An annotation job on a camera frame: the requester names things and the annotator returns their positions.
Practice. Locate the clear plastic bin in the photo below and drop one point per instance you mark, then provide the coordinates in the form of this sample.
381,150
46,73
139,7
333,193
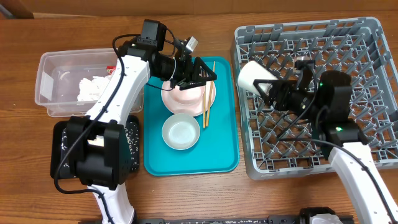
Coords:
59,74

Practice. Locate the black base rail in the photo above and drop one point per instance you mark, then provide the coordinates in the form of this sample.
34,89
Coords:
302,217

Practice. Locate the black plastic tray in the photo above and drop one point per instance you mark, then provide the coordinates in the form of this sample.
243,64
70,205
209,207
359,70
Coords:
56,142

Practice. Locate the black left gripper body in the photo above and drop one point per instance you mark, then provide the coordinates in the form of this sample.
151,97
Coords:
176,70

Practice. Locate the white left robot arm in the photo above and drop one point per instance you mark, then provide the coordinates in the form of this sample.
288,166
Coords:
98,149

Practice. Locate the teal plastic tray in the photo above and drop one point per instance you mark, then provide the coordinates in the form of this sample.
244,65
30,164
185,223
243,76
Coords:
217,149

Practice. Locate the grey dishwasher rack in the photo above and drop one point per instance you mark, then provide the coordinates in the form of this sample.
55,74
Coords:
278,146

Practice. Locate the wooden chopstick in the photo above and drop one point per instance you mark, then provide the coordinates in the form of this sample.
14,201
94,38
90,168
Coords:
210,98
204,107

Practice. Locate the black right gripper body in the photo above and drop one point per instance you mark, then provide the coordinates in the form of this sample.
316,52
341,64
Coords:
282,96

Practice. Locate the grey small bowl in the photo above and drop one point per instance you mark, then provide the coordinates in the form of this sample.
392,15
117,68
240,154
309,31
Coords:
180,131

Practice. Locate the left wooden chopstick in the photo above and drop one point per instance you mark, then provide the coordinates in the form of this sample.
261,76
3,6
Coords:
204,107

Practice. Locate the red snack wrapper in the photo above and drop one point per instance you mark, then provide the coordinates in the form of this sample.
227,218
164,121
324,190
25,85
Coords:
110,69

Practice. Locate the pink plate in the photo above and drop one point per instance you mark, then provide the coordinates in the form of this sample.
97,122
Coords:
187,101

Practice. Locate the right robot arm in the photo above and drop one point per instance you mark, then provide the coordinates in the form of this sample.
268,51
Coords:
324,102

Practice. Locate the white napkin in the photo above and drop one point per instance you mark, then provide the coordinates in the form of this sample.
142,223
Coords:
91,90

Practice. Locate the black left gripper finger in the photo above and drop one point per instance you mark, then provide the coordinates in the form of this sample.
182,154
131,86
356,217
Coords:
185,85
201,72

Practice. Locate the right wooden chopstick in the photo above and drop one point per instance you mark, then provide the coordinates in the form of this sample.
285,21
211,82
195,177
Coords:
210,98

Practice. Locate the cream white cup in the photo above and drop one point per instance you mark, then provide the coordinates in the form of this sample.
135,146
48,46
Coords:
249,73

